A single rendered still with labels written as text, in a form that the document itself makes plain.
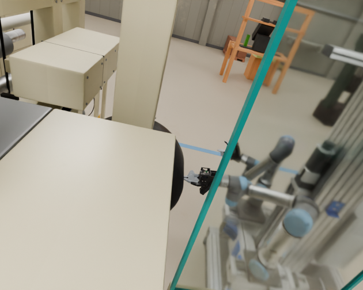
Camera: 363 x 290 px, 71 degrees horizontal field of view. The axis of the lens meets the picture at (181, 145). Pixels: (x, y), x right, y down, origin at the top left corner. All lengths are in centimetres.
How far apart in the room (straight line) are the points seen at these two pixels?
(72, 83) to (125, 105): 25
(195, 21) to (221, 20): 108
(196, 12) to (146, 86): 1085
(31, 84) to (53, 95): 8
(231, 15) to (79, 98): 1084
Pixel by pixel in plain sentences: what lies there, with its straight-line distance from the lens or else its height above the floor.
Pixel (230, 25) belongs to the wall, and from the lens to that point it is 1167.
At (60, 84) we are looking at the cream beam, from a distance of 99.
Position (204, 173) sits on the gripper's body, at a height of 127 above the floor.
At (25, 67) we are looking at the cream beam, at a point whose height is 176.
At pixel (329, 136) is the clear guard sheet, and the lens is 58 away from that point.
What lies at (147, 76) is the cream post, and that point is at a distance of 74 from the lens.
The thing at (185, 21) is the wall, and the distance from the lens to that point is 1161.
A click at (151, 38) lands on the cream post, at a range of 71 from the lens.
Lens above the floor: 212
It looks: 32 degrees down
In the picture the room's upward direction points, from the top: 16 degrees clockwise
